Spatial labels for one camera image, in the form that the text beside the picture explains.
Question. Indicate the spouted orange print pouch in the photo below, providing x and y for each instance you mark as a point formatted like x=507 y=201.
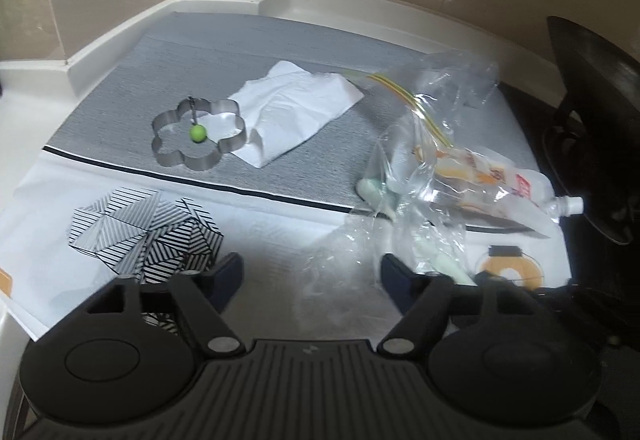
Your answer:
x=490 y=180

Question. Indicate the pale green tube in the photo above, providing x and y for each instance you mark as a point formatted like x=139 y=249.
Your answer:
x=372 y=192
x=450 y=265

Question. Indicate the white tissue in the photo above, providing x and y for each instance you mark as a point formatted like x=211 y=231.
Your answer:
x=290 y=100

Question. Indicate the clear zip bag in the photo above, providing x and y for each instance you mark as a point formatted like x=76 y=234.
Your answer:
x=450 y=85

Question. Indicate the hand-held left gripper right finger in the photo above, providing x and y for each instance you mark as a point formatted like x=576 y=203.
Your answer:
x=395 y=277

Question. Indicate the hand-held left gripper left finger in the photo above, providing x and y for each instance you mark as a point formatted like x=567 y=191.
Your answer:
x=227 y=272

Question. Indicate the grey white printed mat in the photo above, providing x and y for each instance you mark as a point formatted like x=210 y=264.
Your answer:
x=125 y=70

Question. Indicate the clear plastic bag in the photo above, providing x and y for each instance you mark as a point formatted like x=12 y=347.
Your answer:
x=350 y=245

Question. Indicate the black wok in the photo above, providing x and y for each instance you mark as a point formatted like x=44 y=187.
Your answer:
x=590 y=70

